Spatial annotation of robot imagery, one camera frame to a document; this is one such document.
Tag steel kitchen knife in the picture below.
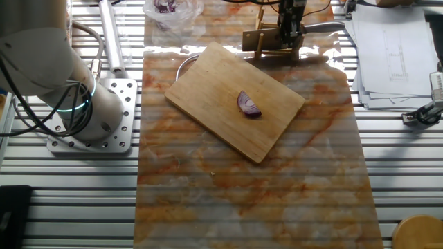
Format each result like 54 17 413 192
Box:
242 21 346 52

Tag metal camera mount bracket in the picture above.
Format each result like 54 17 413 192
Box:
401 99 443 126

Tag wooden peg rack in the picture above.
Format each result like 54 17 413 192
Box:
254 5 306 62

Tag grey cable metal connector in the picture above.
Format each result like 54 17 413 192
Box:
71 20 105 81

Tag wooden cutting board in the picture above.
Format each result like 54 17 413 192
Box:
164 41 306 164

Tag silver depth camera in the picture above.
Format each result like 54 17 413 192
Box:
428 71 443 107
343 0 359 18

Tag chopped red onion bits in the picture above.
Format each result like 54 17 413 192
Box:
153 0 178 32

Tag marble pattern table mat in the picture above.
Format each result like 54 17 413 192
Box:
133 0 385 249

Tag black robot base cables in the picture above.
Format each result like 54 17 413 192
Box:
0 51 94 138

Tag black box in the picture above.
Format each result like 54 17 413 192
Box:
0 185 34 249

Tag white paper stack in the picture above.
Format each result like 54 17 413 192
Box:
342 3 441 111

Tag wooden stand round base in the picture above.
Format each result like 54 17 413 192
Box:
391 214 443 249

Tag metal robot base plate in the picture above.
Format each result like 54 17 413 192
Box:
46 77 138 154

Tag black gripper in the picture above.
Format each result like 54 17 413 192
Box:
278 0 308 48

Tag red onion wedge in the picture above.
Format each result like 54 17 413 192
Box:
236 90 263 119

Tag clear plastic fruit container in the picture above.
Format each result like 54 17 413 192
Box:
65 0 74 43

